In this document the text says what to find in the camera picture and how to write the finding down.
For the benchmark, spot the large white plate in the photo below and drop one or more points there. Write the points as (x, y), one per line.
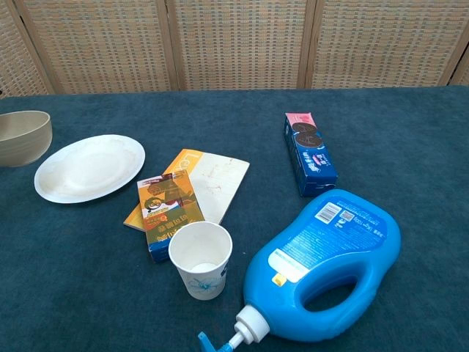
(88, 170)

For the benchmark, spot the woven rattan folding screen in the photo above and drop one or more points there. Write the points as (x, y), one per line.
(234, 44)

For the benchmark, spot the orange cartoon snack box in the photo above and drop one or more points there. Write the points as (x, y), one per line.
(168, 205)

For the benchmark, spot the white paper cup blue flower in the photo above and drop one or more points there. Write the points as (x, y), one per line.
(203, 282)

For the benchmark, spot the small off-white bowl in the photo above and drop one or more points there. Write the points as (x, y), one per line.
(22, 146)

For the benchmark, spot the blue chocolate cookie box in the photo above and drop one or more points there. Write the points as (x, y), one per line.
(311, 161)

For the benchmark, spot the blue detergent pump bottle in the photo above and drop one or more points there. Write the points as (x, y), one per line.
(329, 238)

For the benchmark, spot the teal blue tablecloth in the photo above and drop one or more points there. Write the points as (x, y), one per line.
(91, 293)

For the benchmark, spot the yellow and white book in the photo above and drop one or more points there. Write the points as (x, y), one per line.
(220, 179)

